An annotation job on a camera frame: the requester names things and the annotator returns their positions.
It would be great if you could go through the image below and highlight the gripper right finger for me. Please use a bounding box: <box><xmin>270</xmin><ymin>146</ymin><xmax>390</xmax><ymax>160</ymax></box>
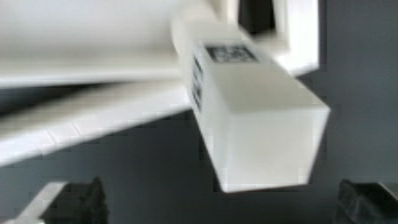
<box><xmin>334</xmin><ymin>179</ymin><xmax>398</xmax><ymax>224</ymax></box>

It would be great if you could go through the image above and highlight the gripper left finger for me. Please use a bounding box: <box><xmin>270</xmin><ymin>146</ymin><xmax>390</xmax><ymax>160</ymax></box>
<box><xmin>5</xmin><ymin>178</ymin><xmax>108</xmax><ymax>224</ymax></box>

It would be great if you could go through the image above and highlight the white desk top tray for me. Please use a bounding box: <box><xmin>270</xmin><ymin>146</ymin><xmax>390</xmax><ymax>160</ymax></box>
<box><xmin>0</xmin><ymin>0</ymin><xmax>280</xmax><ymax>88</ymax></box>

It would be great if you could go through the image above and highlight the white L-shaped obstacle fence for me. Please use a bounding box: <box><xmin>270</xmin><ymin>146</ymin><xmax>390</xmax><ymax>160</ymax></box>
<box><xmin>0</xmin><ymin>0</ymin><xmax>319</xmax><ymax>167</ymax></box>

